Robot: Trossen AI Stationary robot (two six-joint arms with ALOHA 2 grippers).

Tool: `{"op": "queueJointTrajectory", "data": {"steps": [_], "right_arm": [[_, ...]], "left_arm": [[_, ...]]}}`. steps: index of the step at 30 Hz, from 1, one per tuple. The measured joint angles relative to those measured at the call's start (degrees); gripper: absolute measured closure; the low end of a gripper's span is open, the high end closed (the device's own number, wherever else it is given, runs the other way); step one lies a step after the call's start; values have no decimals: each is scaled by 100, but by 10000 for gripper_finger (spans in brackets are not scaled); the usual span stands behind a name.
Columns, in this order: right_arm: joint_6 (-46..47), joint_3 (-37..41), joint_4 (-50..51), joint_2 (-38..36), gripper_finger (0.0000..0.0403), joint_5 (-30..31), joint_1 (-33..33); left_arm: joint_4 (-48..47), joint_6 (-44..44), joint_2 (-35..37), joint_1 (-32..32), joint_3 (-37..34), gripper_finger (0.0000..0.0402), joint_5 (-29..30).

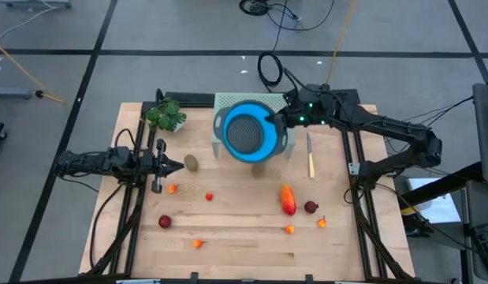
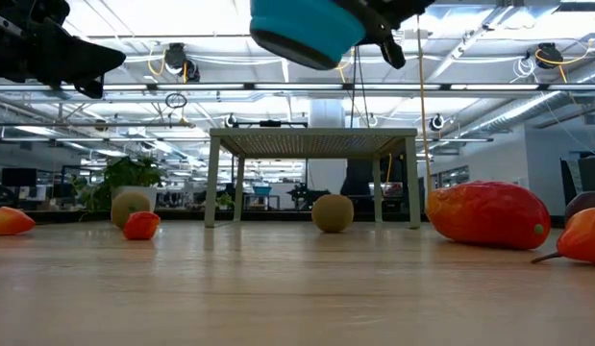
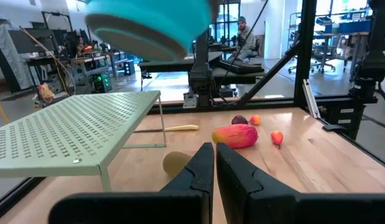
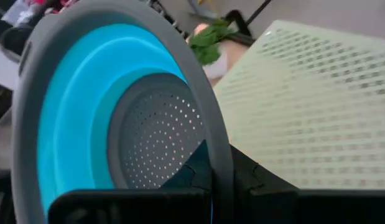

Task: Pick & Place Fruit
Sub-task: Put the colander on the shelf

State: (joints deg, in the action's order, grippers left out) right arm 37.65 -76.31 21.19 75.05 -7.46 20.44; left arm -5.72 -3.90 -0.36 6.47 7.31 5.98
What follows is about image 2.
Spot hanging black cable loop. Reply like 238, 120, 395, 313
164, 91, 188, 110

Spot mint green perforated shelf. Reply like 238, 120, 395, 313
204, 127, 422, 230

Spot blue grey collapsible bowl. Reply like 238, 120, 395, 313
249, 0, 368, 72

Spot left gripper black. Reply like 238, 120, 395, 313
0, 0, 127, 100

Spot dark partition panel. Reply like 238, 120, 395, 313
559, 151, 595, 193

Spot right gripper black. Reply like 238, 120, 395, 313
333, 0, 435, 70

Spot white round column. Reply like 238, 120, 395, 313
309, 98, 349, 193

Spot black metal table frame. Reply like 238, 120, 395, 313
0, 209, 567, 228

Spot small orange pepper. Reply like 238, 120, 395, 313
531, 207, 595, 267
0, 206, 37, 236

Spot brown kiwi fruit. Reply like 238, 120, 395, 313
311, 193, 355, 235
111, 190, 152, 230

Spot dark red round fruit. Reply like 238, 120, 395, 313
563, 190, 595, 225

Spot black computer monitor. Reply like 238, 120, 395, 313
1, 167, 38, 188

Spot orange red mango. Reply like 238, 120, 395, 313
426, 181, 552, 252

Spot green potted plant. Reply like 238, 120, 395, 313
69, 156, 167, 223

